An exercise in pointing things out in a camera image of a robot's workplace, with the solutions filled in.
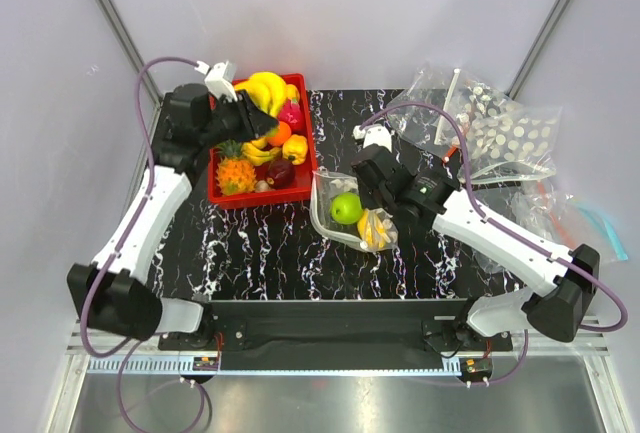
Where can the green apple toy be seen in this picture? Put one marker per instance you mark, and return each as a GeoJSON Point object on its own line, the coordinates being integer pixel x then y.
{"type": "Point", "coordinates": [346, 208]}

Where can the yellow banana bunch toy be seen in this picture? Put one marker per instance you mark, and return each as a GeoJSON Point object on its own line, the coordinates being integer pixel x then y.
{"type": "Point", "coordinates": [267, 90]}

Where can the pineapple toy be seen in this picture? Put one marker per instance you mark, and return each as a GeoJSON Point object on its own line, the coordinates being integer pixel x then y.
{"type": "Point", "coordinates": [235, 174]}

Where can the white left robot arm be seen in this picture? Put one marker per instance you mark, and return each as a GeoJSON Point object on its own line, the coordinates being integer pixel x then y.
{"type": "Point", "coordinates": [110, 294]}

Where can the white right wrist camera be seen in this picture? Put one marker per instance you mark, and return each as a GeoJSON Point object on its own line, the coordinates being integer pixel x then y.
{"type": "Point", "coordinates": [375, 134]}

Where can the small yellow lemon toy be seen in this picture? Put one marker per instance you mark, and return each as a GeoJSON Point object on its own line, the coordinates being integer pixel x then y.
{"type": "Point", "coordinates": [292, 93]}

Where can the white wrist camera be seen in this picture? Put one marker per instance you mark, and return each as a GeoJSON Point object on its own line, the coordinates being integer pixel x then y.
{"type": "Point", "coordinates": [375, 134]}
{"type": "Point", "coordinates": [218, 79]}

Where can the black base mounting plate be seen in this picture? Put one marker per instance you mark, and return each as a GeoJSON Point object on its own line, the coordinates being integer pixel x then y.
{"type": "Point", "coordinates": [332, 337]}

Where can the orange fruit toy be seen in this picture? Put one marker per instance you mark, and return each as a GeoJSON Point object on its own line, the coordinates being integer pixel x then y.
{"type": "Point", "coordinates": [279, 135]}

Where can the clear zip bag with items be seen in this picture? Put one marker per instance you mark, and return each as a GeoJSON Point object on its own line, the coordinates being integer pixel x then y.
{"type": "Point", "coordinates": [419, 126]}

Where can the yellow bell pepper toy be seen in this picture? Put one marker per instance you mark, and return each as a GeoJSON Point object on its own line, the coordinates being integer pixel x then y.
{"type": "Point", "coordinates": [295, 149]}

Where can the dark purple plum toy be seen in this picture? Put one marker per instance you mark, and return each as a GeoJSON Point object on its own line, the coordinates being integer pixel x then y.
{"type": "Point", "coordinates": [280, 173]}

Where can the clear zip bag blue zipper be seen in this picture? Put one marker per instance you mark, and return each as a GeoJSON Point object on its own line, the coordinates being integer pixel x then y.
{"type": "Point", "coordinates": [558, 217]}

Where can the small banana bunch toy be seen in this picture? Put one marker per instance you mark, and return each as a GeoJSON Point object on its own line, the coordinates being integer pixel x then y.
{"type": "Point", "coordinates": [257, 156]}

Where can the polka dot zip bag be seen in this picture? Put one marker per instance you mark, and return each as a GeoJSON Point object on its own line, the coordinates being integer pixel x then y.
{"type": "Point", "coordinates": [325, 186]}
{"type": "Point", "coordinates": [506, 140]}

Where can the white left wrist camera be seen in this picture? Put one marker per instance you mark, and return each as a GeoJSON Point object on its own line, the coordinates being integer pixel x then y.
{"type": "Point", "coordinates": [218, 79]}

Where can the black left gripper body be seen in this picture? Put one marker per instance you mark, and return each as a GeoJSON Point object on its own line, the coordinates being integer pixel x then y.
{"type": "Point", "coordinates": [231, 121]}

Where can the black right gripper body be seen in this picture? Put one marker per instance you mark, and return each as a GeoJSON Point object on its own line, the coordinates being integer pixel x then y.
{"type": "Point", "coordinates": [386, 199]}

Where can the red plastic fruit bin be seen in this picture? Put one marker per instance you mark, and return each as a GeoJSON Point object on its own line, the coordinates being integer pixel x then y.
{"type": "Point", "coordinates": [298, 190]}

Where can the yellow mango toy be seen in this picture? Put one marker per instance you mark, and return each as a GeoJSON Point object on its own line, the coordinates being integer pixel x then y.
{"type": "Point", "coordinates": [377, 231]}

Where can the pink dragon fruit toy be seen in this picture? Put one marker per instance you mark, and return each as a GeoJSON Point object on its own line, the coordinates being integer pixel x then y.
{"type": "Point", "coordinates": [292, 114]}

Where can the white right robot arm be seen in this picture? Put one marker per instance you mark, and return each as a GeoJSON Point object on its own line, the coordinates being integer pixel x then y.
{"type": "Point", "coordinates": [558, 280]}

